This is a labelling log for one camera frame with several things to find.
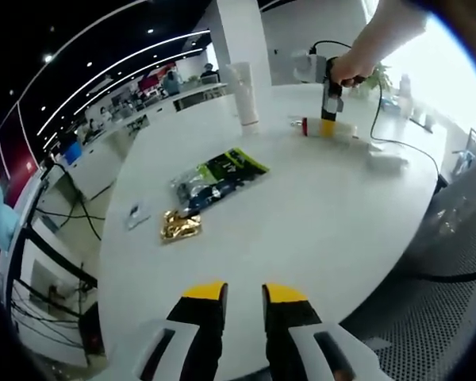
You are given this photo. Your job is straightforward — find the black cable bundle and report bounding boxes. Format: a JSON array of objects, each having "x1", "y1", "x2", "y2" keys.
[{"x1": 35, "y1": 168, "x2": 104, "y2": 243}]

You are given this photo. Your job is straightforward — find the red wall screen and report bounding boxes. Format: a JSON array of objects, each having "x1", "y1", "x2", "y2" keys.
[{"x1": 137, "y1": 70, "x2": 171, "y2": 91}]

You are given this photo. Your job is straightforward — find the long white counter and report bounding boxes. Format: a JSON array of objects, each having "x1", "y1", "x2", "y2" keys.
[{"x1": 47, "y1": 81, "x2": 229, "y2": 199}]

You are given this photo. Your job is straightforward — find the white skincare tube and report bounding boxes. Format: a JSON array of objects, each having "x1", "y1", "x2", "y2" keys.
[{"x1": 226, "y1": 61, "x2": 262, "y2": 136}]

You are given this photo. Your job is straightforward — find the leafy green plant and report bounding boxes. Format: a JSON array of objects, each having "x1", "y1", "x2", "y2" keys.
[{"x1": 363, "y1": 62, "x2": 394, "y2": 93}]

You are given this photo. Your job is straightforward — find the clear cap skincare bottle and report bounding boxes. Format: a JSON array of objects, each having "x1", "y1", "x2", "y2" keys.
[{"x1": 363, "y1": 145, "x2": 409, "y2": 172}]

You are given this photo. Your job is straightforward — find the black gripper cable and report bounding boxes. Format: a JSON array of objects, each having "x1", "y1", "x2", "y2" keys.
[{"x1": 309, "y1": 40, "x2": 441, "y2": 179}]

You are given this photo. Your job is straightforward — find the small clear packet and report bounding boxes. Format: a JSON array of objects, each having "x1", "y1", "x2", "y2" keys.
[{"x1": 123, "y1": 201, "x2": 152, "y2": 232}]

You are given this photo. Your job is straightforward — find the blue bin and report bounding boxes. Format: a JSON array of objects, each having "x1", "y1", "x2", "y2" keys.
[{"x1": 64, "y1": 141, "x2": 83, "y2": 163}]

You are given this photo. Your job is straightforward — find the person's right hand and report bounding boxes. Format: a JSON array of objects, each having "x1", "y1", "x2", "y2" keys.
[{"x1": 325, "y1": 53, "x2": 378, "y2": 89}]

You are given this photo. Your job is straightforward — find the white standing desk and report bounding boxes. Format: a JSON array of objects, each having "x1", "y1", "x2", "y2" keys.
[{"x1": 0, "y1": 162, "x2": 104, "y2": 358}]

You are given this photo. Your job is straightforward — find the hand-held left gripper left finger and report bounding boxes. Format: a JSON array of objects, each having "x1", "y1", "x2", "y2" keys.
[{"x1": 136, "y1": 280, "x2": 229, "y2": 381}]

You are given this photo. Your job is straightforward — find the grey mesh chair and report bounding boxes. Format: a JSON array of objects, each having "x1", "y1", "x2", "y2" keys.
[{"x1": 339, "y1": 158, "x2": 476, "y2": 381}]

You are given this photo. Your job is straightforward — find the red screen computer monitor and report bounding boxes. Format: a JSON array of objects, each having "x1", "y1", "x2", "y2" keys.
[{"x1": 0, "y1": 114, "x2": 39, "y2": 203}]

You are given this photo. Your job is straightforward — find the red collar skincare bottle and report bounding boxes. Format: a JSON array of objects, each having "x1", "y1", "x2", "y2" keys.
[{"x1": 289, "y1": 114, "x2": 360, "y2": 140}]

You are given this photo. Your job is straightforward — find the gold foil packet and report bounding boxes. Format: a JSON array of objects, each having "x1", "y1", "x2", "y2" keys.
[{"x1": 159, "y1": 209, "x2": 204, "y2": 246}]

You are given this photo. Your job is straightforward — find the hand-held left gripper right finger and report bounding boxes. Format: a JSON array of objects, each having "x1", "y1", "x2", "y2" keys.
[{"x1": 260, "y1": 282, "x2": 386, "y2": 381}]

